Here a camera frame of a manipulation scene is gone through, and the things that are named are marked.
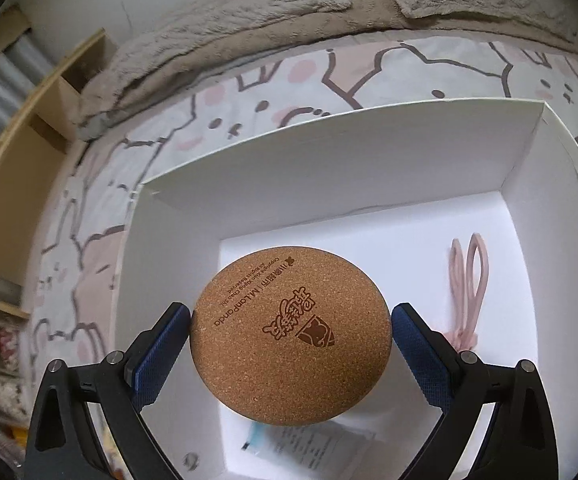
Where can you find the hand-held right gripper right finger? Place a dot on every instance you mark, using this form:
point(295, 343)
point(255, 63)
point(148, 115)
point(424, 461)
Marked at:
point(419, 355)

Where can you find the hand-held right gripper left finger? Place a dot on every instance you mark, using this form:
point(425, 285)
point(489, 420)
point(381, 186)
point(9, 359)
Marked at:
point(161, 355)

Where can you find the printed cork coaster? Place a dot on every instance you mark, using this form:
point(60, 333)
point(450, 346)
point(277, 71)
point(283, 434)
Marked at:
point(269, 350)

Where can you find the blue white sachet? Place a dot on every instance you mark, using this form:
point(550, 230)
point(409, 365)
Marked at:
point(319, 445)

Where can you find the white cardboard box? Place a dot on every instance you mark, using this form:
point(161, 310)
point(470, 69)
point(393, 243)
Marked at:
point(319, 200)

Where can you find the wooden shelf unit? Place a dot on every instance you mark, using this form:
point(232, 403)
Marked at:
point(14, 160)

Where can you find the long grey textured pillow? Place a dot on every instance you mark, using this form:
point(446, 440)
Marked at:
point(194, 55)

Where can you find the beige fleece blanket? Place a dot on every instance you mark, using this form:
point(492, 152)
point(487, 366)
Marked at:
point(374, 15)

